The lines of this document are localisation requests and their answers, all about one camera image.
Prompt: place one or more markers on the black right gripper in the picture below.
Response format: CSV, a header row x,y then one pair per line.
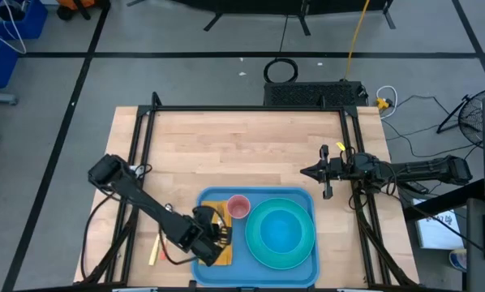
x,y
335,169

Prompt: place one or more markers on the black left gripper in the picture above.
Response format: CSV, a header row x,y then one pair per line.
x,y
210,243

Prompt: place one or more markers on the mustard yellow cloth napkin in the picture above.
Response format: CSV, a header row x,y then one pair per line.
x,y
226,256

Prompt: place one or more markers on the green plastic plate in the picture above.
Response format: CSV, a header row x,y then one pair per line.
x,y
252,243

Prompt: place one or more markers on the pink ribbed plastic cup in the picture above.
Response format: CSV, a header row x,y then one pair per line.
x,y
238,207

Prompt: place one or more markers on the blue plastic bowl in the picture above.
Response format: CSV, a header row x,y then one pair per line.
x,y
281,233

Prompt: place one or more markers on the yellow plastic knife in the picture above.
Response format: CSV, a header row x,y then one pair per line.
x,y
153,253

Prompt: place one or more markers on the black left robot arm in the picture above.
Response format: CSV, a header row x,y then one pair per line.
x,y
145,198

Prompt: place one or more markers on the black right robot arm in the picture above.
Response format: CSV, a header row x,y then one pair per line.
x,y
429,168

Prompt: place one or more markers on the light blue plastic tray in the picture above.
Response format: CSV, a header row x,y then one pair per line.
x,y
267,277

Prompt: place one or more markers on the yellow tag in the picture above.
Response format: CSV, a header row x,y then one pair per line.
x,y
340,146

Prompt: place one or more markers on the black computer case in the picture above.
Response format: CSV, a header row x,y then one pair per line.
x,y
311,94

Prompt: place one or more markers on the yellow power plug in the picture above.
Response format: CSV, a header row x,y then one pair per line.
x,y
382,104

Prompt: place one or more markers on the white paper sheet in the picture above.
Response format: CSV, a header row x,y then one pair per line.
x,y
437,231

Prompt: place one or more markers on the black room divider panel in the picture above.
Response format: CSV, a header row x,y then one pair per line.
x,y
267,6

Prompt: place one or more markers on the black standing fan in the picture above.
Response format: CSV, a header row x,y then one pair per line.
x,y
475,117

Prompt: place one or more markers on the grey office desk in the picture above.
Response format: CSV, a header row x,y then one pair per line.
x,y
475,263

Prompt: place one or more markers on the orange and black bag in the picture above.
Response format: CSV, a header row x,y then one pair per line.
x,y
74,4

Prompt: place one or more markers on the blue storage bin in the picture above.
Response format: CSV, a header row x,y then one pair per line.
x,y
1,69
31,24

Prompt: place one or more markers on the black aluminium table frame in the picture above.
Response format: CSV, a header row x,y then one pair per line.
x,y
242,108

